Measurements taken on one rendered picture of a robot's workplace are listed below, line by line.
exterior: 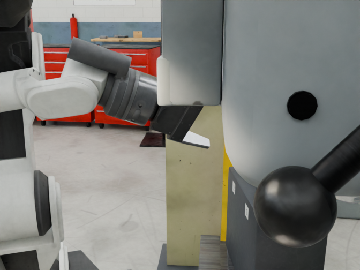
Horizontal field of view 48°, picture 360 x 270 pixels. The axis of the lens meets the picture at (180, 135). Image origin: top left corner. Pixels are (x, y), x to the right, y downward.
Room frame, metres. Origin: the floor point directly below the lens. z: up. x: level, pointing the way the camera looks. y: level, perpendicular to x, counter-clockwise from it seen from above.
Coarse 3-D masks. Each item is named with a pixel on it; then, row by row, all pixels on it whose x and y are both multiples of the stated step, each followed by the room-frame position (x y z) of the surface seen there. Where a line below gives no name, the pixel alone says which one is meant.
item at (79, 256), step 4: (68, 252) 1.29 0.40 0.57; (72, 252) 1.29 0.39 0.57; (76, 252) 1.29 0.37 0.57; (80, 252) 1.29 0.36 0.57; (68, 256) 1.23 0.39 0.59; (72, 256) 1.26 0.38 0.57; (76, 256) 1.26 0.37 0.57; (80, 256) 1.26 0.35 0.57; (84, 256) 1.26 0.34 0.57; (68, 260) 1.21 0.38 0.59; (72, 260) 1.24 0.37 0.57; (76, 260) 1.24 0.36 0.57; (80, 260) 1.24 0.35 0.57; (84, 260) 1.24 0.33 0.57; (88, 260) 1.24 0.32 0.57; (72, 264) 1.22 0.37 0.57; (76, 264) 1.22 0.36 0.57; (80, 264) 1.22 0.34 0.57; (84, 264) 1.22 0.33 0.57; (88, 264) 1.22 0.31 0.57; (92, 264) 1.22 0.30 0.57; (72, 268) 1.19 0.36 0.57; (76, 268) 1.19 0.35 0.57; (80, 268) 1.19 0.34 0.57; (84, 268) 1.19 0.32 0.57; (88, 268) 1.19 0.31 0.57; (92, 268) 1.19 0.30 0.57; (96, 268) 1.19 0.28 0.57
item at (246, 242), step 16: (240, 176) 0.74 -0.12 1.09; (240, 192) 0.69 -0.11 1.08; (240, 208) 0.68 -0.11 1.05; (240, 224) 0.67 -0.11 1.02; (256, 224) 0.58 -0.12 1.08; (240, 240) 0.67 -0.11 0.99; (256, 240) 0.58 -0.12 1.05; (272, 240) 0.58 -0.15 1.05; (240, 256) 0.66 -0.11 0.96; (256, 256) 0.57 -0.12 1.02; (272, 256) 0.58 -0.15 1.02; (288, 256) 0.58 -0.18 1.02; (304, 256) 0.58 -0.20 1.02; (320, 256) 0.58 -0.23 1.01
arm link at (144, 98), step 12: (144, 84) 0.66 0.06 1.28; (156, 84) 0.67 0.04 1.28; (132, 96) 0.64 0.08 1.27; (144, 96) 0.65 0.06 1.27; (156, 96) 0.66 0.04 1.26; (132, 108) 0.65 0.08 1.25; (144, 108) 0.65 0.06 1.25; (156, 108) 0.67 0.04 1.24; (168, 108) 0.67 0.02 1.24; (180, 108) 0.67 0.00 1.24; (192, 108) 0.67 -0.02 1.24; (132, 120) 0.66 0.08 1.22; (144, 120) 0.66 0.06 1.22; (156, 120) 0.67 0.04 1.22; (168, 120) 0.68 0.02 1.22; (180, 120) 0.68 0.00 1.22; (192, 120) 0.68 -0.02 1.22; (168, 132) 0.69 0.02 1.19; (180, 132) 0.69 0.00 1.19
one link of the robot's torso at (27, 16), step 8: (24, 16) 0.89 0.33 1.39; (16, 24) 0.86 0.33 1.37; (24, 24) 0.87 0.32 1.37; (0, 32) 0.84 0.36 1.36; (8, 32) 0.84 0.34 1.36; (16, 32) 0.85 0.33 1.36; (24, 32) 0.85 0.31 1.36; (0, 40) 0.85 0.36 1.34; (8, 40) 0.85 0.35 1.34; (16, 40) 0.86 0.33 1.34; (24, 40) 0.86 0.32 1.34; (0, 48) 0.86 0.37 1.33; (8, 48) 0.86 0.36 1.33; (0, 56) 0.87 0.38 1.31; (8, 56) 0.87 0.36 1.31; (16, 56) 0.89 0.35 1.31; (0, 64) 0.88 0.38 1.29; (8, 64) 0.88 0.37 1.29; (16, 64) 0.89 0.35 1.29; (24, 64) 0.90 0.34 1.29; (0, 72) 0.89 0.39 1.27
